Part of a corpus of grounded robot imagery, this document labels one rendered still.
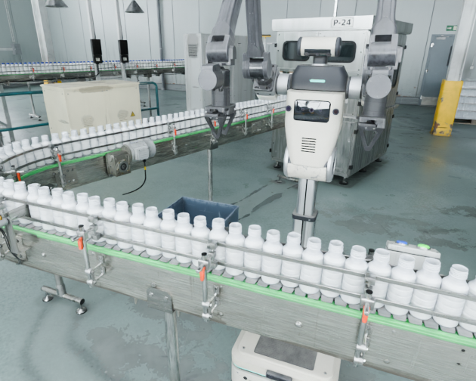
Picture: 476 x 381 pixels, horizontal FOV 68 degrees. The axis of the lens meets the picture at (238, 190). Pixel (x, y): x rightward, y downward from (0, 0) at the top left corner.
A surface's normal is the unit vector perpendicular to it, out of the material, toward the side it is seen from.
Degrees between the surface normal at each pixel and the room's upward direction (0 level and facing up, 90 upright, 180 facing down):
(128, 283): 90
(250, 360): 31
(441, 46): 90
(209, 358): 0
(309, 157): 90
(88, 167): 90
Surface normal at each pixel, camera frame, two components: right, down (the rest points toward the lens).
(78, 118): 0.78, 0.25
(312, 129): -0.36, 0.35
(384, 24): -0.27, -0.33
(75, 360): 0.01, -0.93
